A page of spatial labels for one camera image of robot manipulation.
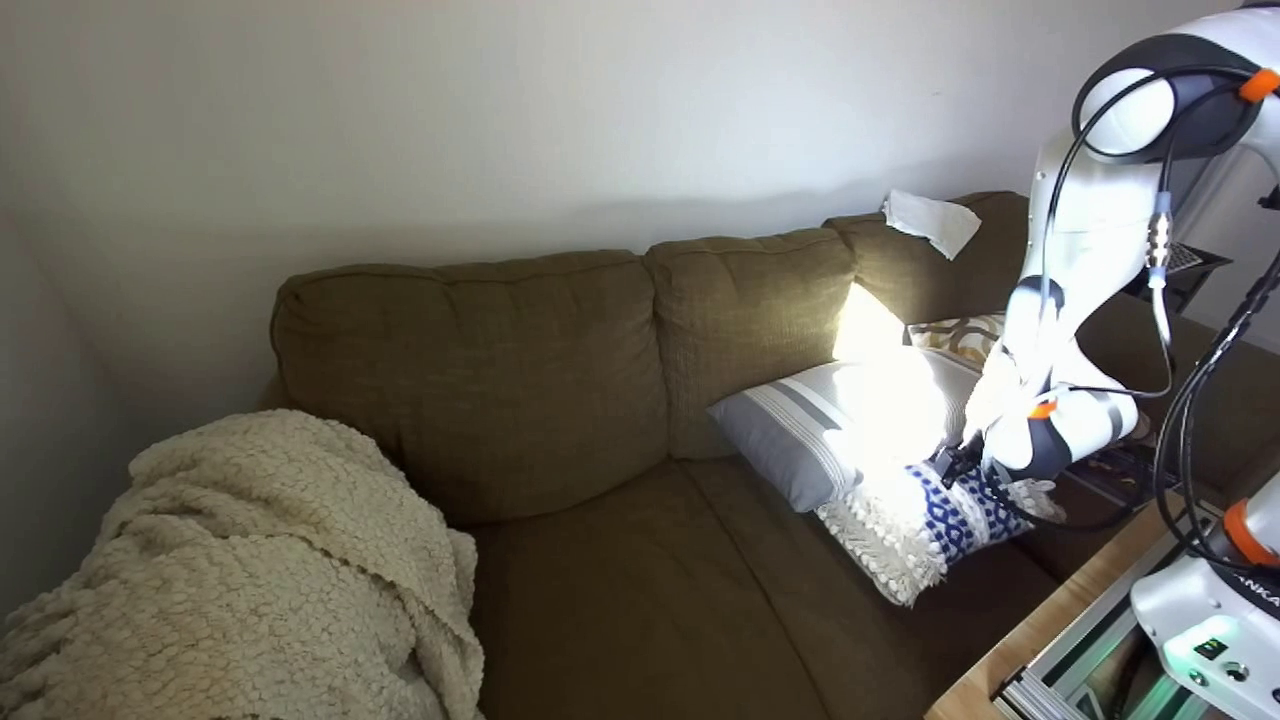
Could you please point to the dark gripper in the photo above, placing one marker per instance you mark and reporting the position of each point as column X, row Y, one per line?
column 1067, row 437

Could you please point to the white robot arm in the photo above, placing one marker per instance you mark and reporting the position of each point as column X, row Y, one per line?
column 1101, row 225

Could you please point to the white robot base unit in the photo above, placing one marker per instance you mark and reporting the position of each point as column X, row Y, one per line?
column 1221, row 613

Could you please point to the brown wave patterned pillow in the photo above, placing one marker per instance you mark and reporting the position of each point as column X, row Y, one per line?
column 952, row 339

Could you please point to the blue white fringed pillow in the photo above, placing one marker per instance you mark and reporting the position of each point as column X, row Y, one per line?
column 932, row 524

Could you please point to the grey striped pillow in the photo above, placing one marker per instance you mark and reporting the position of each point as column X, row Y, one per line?
column 814, row 426

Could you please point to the light wooden table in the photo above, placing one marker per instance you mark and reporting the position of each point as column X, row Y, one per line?
column 1067, row 600

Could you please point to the black side table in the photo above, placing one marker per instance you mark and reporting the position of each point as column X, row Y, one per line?
column 1195, row 274

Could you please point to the brown fabric sofa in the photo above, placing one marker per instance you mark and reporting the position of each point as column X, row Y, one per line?
column 563, row 386

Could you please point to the cream knitted blanket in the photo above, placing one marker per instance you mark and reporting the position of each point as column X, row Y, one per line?
column 254, row 573

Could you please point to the metal frame rail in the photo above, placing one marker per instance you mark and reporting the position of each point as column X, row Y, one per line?
column 1092, row 662

